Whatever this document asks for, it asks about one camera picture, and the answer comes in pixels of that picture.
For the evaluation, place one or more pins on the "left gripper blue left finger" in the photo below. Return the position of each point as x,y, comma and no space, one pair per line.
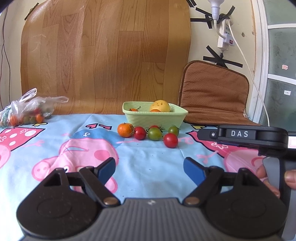
93,180

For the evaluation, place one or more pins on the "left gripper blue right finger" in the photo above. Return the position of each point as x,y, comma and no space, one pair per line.
209,181

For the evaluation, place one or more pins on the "red cherry tomato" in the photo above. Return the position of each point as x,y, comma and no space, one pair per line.
139,133
170,140

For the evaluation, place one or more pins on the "red cherry tomato back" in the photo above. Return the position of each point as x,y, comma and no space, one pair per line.
139,133

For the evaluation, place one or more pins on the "green tomato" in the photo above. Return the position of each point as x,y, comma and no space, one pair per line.
154,134
174,130

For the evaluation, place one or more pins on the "orange tomato with stem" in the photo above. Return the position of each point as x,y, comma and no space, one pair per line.
135,109

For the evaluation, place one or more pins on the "large yellow lemon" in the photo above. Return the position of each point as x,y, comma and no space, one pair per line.
162,105

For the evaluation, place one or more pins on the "person's right hand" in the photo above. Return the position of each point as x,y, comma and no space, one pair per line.
290,179

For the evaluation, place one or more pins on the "cartoon pig tablecloth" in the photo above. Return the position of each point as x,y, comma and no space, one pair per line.
144,169

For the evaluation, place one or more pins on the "brown seat cushion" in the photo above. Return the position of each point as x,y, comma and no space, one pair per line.
213,95

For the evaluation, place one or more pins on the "light green ceramic dish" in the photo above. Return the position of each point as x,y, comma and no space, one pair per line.
146,119

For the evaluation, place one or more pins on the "plastic bag of tomatoes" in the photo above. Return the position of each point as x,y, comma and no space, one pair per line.
30,108

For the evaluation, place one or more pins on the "black tape cross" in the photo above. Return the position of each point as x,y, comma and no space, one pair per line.
219,60

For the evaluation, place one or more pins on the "white power strip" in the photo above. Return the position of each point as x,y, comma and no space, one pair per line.
225,39

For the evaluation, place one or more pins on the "wood pattern vinyl sheet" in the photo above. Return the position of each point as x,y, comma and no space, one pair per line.
100,54

